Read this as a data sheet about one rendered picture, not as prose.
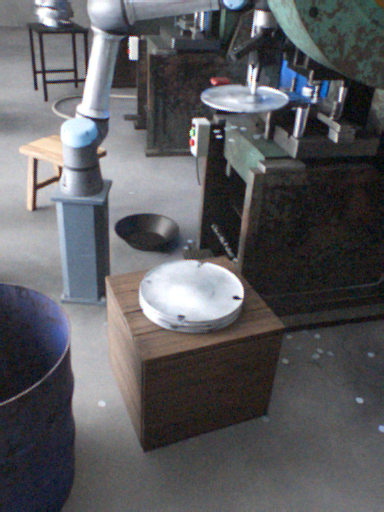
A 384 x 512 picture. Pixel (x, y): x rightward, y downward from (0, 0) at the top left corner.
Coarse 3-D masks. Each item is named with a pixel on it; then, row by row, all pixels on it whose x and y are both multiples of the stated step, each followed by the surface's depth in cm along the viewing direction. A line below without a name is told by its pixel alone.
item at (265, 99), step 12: (216, 96) 171; (228, 96) 169; (240, 96) 169; (252, 96) 169; (264, 96) 172; (276, 96) 172; (228, 108) 159; (240, 108) 160; (252, 108) 160; (264, 108) 161; (276, 108) 160
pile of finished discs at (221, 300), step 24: (168, 264) 154; (192, 264) 155; (144, 288) 143; (168, 288) 143; (192, 288) 143; (216, 288) 145; (240, 288) 146; (144, 312) 139; (168, 312) 134; (192, 312) 135; (216, 312) 136
